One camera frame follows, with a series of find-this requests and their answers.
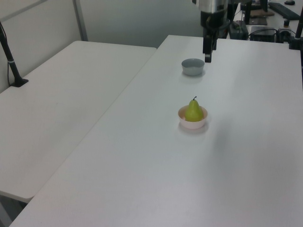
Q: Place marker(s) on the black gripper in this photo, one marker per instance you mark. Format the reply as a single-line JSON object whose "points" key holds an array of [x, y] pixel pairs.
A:
{"points": [[214, 20]]}

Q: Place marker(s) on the green pear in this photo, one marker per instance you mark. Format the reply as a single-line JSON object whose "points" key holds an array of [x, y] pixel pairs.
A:
{"points": [[193, 112]]}

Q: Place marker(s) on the grey bowl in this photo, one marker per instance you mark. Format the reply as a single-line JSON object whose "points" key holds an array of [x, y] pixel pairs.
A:
{"points": [[193, 68]]}

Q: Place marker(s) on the pink bowl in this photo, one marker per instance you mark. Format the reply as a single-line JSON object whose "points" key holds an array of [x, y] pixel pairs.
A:
{"points": [[193, 124]]}

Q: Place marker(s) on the dark box with green parts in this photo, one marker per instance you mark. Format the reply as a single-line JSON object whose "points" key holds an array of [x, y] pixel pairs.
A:
{"points": [[237, 29]]}

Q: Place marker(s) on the black control box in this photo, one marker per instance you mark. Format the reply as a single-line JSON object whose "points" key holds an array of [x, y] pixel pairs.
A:
{"points": [[261, 34]]}

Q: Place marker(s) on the brown flat board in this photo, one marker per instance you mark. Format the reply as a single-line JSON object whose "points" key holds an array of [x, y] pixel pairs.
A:
{"points": [[261, 13]]}

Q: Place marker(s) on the yellow base emergency stop button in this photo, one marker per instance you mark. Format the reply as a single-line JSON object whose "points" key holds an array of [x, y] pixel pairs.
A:
{"points": [[286, 23]]}

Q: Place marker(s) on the black keyboard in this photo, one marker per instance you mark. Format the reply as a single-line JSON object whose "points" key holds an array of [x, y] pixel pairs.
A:
{"points": [[285, 10]]}

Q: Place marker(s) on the black clamped stand pole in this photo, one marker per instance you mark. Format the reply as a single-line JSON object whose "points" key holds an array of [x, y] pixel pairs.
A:
{"points": [[297, 33]]}

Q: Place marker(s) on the black computer mouse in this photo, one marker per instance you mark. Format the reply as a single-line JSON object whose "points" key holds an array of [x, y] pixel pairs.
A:
{"points": [[289, 2]]}

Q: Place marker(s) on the black monitor stand post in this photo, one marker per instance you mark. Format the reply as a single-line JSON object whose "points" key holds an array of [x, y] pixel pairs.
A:
{"points": [[248, 11]]}

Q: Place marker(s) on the grey partition frame post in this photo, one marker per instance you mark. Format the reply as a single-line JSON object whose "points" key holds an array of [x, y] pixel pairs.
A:
{"points": [[81, 21]]}

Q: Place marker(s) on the black camera pole white band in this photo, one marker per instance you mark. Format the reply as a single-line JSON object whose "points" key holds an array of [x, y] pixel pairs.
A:
{"points": [[11, 66]]}

